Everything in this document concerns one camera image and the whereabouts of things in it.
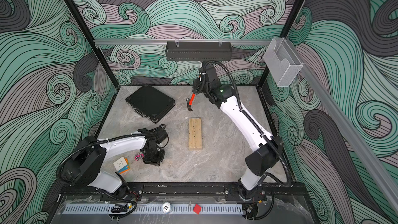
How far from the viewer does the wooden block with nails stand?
2.86 ft

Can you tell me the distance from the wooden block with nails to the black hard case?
195mm

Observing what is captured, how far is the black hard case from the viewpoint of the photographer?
1000 millimetres
